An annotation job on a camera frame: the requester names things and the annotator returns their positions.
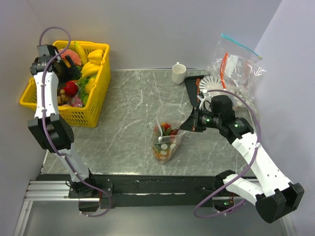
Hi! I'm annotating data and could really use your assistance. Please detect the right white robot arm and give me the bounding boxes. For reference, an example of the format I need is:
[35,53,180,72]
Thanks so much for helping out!
[180,95,305,223]

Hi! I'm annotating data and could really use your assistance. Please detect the toy watermelon slice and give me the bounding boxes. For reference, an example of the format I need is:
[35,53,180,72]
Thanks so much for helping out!
[61,49,82,65]

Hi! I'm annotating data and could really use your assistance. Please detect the clear zip bag blue seal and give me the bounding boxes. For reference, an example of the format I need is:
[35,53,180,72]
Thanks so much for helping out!
[208,34,262,70]

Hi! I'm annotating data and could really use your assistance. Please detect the black plastic tray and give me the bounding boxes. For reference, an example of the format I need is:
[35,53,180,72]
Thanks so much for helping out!
[184,75,205,107]

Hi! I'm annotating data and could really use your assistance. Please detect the yellow toy bell pepper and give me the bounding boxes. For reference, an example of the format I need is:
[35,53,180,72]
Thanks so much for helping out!
[88,49,103,65]

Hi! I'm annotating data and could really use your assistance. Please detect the striped white plate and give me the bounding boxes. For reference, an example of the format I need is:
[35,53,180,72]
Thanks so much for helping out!
[199,75,223,92]

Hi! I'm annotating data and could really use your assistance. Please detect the white ceramic mug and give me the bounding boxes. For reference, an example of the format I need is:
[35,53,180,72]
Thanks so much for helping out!
[171,62,187,85]

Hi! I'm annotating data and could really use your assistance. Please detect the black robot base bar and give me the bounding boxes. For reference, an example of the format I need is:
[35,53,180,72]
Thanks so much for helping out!
[95,175,221,208]

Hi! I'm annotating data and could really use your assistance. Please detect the green toy apple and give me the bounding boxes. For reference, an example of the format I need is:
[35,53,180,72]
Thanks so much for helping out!
[82,94,89,106]

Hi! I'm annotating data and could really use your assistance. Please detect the yellow plastic basket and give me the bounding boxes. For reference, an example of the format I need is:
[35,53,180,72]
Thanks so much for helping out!
[19,40,111,127]

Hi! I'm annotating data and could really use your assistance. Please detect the green toy grapes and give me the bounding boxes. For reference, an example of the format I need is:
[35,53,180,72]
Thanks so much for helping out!
[76,78,89,99]

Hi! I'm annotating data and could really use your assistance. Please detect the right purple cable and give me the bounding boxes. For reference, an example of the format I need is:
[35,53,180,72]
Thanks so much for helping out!
[193,88,261,219]

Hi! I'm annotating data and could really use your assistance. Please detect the red toy strawberries bunch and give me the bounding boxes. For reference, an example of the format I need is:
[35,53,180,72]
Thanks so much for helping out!
[153,122,179,142]

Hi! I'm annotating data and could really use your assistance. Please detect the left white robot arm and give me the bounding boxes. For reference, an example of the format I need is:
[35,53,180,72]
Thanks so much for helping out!
[28,45,98,198]

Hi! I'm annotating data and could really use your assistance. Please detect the red toy apple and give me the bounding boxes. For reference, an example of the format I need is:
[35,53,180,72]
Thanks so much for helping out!
[63,81,78,96]

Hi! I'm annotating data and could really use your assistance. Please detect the clear zip bag orange seal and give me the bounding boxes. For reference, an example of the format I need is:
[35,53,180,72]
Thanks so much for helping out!
[209,53,264,113]

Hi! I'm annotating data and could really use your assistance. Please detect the polka dot zip bag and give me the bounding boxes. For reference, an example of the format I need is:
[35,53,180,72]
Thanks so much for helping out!
[151,104,186,153]

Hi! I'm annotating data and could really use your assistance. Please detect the yellow toy lemon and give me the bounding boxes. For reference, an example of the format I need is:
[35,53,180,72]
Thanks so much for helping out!
[85,77,95,94]

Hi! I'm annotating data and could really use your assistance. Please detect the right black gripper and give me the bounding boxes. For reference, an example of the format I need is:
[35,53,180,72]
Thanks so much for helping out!
[180,106,222,132]

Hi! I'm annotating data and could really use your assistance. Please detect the yellow toy banana bunch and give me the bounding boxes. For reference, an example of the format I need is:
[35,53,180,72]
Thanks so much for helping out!
[81,62,100,78]

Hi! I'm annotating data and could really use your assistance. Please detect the brown toy longan bunch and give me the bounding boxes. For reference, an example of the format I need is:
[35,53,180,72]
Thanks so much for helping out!
[57,89,70,106]

